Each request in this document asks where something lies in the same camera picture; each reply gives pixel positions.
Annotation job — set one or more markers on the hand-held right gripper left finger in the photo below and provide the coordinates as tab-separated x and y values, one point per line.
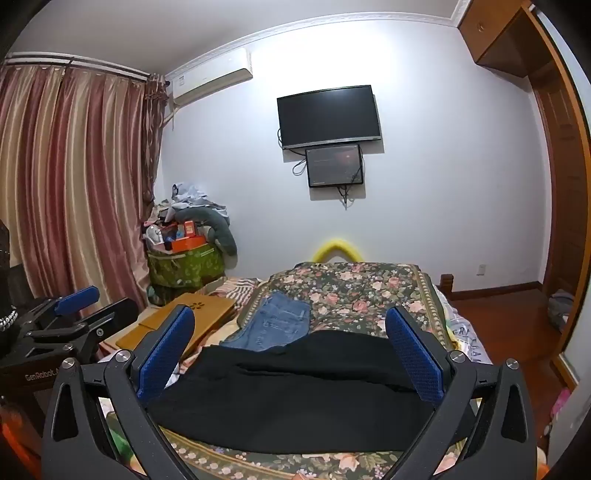
166	353

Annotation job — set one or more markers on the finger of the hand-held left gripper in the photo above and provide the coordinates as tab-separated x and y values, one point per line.
76	297
108	318

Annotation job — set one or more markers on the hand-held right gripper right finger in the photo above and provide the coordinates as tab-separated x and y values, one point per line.
415	355

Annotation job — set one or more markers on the black pants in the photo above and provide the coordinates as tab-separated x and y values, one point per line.
300	387

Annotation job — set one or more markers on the wooden lap table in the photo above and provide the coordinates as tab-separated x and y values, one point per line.
194	314

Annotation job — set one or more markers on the white printed bedsheet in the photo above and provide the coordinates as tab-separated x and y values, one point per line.
466	339

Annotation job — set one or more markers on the floral blanket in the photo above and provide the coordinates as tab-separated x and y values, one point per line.
360	290

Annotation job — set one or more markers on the green floral bag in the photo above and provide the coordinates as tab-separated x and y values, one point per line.
189	270

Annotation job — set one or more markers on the pink striped sheet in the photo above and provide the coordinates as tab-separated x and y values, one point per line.
233	288

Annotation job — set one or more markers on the blue jeans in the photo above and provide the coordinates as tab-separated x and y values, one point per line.
272	323

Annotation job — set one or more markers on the orange box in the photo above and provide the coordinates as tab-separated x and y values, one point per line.
187	240

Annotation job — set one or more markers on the striped pink curtain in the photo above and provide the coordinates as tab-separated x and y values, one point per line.
74	184

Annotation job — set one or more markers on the grey plush pillow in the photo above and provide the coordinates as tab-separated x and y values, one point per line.
221	230

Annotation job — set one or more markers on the yellow foam tube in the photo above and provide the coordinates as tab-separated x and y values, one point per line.
338	243

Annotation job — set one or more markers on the pink cloth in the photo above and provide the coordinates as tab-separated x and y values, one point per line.
559	404

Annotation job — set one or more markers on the grey cloth heap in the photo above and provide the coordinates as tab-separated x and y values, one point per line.
561	309

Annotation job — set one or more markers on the white air conditioner pipe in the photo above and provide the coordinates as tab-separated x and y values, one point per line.
171	115

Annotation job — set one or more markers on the small black monitor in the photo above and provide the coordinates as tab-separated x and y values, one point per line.
334	165

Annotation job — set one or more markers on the wooden door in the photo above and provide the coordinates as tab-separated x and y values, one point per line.
561	175

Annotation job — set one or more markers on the white air conditioner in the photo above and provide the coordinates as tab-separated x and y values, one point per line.
212	76

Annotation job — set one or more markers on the wooden overhead cabinet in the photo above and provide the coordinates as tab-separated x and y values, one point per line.
494	32

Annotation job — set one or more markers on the wooden bed post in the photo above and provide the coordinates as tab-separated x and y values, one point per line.
447	281

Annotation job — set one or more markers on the white wall socket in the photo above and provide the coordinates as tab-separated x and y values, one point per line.
482	269

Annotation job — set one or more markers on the white curtain rail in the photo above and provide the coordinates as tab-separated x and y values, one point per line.
74	63

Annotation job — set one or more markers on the black wall television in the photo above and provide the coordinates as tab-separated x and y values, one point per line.
328	115

